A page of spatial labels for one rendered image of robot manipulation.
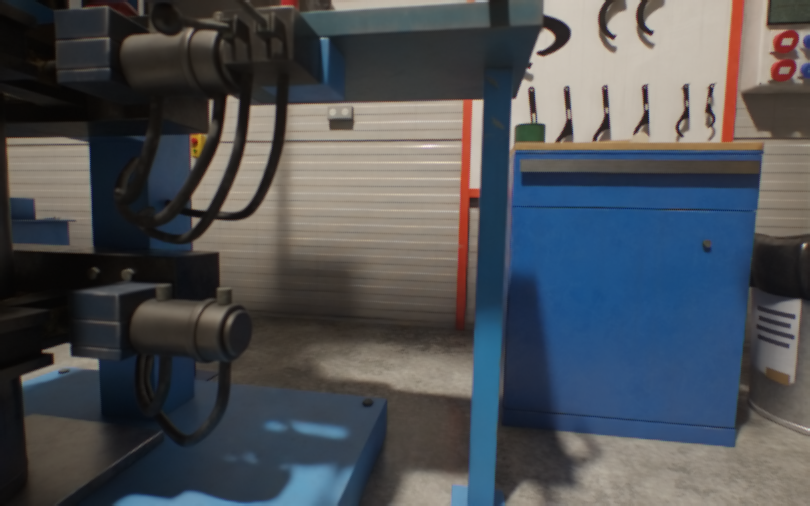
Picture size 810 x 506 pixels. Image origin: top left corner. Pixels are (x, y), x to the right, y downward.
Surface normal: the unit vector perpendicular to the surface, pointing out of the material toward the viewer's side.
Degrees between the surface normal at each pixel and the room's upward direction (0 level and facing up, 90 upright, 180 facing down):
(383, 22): 90
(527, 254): 90
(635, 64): 90
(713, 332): 90
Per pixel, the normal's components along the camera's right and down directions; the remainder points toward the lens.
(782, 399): -0.96, 0.05
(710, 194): -0.16, 0.08
